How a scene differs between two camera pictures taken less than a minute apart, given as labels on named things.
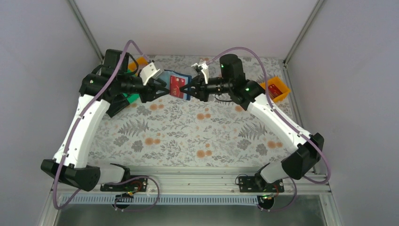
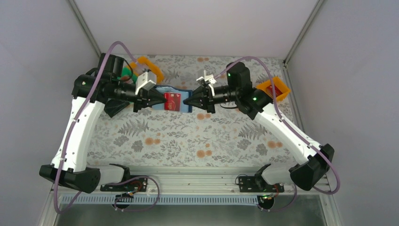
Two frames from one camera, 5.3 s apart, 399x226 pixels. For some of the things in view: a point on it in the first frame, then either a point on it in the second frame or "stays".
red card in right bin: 274,91 stays
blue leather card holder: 165,77 → 184,95
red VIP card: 175,83 → 173,102
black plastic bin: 118,102 stays
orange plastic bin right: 281,85 stays
